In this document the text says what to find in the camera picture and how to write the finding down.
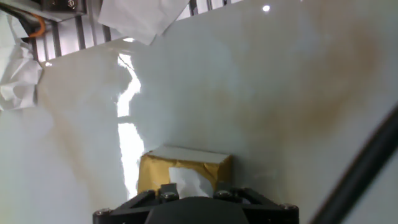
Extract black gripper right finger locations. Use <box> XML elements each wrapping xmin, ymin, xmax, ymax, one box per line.
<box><xmin>213</xmin><ymin>186</ymin><xmax>300</xmax><ymax>224</ymax></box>

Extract crumpled white paper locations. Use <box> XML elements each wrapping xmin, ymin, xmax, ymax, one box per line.
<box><xmin>0</xmin><ymin>11</ymin><xmax>44</xmax><ymax>111</ymax></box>

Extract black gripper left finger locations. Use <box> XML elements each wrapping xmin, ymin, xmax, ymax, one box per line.
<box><xmin>92</xmin><ymin>182</ymin><xmax>180</xmax><ymax>224</ymax></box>

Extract gold tissue pack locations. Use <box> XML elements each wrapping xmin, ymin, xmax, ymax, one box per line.
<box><xmin>137</xmin><ymin>145</ymin><xmax>233</xmax><ymax>200</ymax></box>

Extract aluminium frame beam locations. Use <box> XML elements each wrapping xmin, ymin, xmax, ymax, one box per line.
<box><xmin>0</xmin><ymin>0</ymin><xmax>88</xmax><ymax>23</ymax></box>

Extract flat white paper sheet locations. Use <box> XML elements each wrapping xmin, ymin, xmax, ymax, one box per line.
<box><xmin>98</xmin><ymin>0</ymin><xmax>191</xmax><ymax>46</ymax></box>

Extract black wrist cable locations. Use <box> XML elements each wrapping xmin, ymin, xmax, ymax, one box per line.
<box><xmin>309</xmin><ymin>104</ymin><xmax>398</xmax><ymax>224</ymax></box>

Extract white napkin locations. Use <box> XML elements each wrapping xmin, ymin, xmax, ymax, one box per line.
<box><xmin>169</xmin><ymin>167</ymin><xmax>214</xmax><ymax>198</ymax></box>

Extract orange cable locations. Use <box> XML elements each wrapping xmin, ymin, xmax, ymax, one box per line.
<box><xmin>28</xmin><ymin>13</ymin><xmax>47</xmax><ymax>39</ymax></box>

